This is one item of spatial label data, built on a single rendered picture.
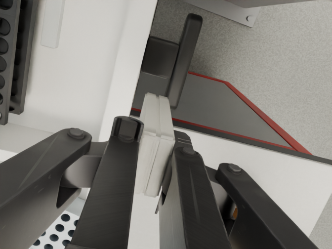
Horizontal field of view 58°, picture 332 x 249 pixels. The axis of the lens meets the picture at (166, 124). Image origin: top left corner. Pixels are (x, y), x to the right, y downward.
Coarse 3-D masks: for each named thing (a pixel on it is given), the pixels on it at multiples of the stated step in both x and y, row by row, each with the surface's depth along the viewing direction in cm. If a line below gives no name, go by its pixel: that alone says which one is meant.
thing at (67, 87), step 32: (96, 0) 28; (128, 0) 28; (64, 32) 29; (96, 32) 29; (32, 64) 30; (64, 64) 30; (96, 64) 30; (32, 96) 31; (64, 96) 31; (96, 96) 31; (0, 128) 30; (32, 128) 32; (64, 128) 32; (96, 128) 32; (0, 160) 27
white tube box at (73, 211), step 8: (80, 200) 43; (72, 208) 41; (80, 208) 42; (64, 216) 42; (72, 216) 40; (56, 224) 41; (64, 224) 41; (72, 224) 41; (48, 232) 41; (56, 232) 41; (64, 232) 41; (72, 232) 42; (40, 240) 42; (48, 240) 42; (56, 240) 42; (64, 240) 43; (32, 248) 42; (40, 248) 42; (48, 248) 43; (56, 248) 42
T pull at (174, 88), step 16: (192, 16) 22; (192, 32) 22; (160, 48) 22; (176, 48) 22; (192, 48) 22; (144, 64) 23; (160, 64) 23; (176, 64) 23; (176, 80) 23; (176, 96) 23
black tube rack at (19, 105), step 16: (0, 0) 25; (32, 0) 24; (32, 16) 25; (32, 32) 26; (0, 48) 26; (16, 48) 26; (0, 64) 26; (16, 64) 27; (0, 80) 27; (16, 80) 27; (0, 96) 26; (16, 96) 27; (16, 112) 28
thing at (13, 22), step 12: (12, 0) 22; (12, 12) 22; (12, 24) 22; (0, 36) 23; (12, 36) 23; (12, 48) 23; (12, 60) 23; (0, 72) 23; (12, 72) 24; (0, 108) 24; (0, 120) 25
